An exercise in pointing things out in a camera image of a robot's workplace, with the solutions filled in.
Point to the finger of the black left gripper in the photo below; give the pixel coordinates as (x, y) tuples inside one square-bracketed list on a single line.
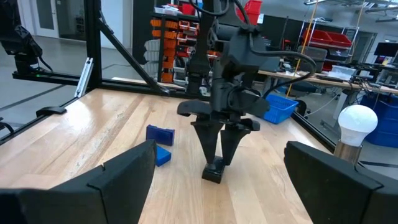
[(208, 137), (231, 143)]

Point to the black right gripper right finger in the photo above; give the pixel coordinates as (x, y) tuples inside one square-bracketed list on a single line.
[(335, 199)]

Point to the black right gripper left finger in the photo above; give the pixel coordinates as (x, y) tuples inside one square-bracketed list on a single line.
[(109, 199)]

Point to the black power adapter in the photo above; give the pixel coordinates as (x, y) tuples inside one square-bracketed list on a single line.
[(213, 174)]

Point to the navy blue power adapter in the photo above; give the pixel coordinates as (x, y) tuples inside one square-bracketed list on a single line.
[(160, 135)]

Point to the royal blue power adapter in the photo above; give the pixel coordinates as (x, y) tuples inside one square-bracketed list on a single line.
[(163, 155)]

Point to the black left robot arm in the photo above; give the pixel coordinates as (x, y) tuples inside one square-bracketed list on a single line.
[(205, 31)]

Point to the dark office chair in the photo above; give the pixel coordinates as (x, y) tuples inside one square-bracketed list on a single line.
[(314, 54)]

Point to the blue plastic basket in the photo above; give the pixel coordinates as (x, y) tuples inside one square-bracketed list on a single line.
[(280, 109)]

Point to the brass desk lamp white bulb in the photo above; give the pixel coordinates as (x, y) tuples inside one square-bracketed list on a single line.
[(356, 124)]

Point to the shelf with orange bins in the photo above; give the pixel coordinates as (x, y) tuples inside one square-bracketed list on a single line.
[(169, 43)]

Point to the large blue bin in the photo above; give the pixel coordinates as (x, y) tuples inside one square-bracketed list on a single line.
[(387, 124)]

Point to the red storage bin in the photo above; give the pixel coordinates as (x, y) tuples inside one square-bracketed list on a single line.
[(340, 40), (252, 11), (318, 36)]

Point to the wooden workbench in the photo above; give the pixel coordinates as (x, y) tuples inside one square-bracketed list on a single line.
[(326, 81)]

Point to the black table clamp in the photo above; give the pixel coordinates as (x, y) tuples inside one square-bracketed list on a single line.
[(51, 111)]

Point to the small background monitor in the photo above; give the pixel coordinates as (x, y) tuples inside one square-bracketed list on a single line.
[(385, 49)]

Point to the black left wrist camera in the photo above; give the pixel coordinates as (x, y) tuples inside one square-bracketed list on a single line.
[(244, 49)]

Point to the silver aluminium bracket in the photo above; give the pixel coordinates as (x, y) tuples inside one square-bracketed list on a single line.
[(84, 77)]

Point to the black frame-mounted device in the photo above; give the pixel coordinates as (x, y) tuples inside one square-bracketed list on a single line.
[(21, 43)]

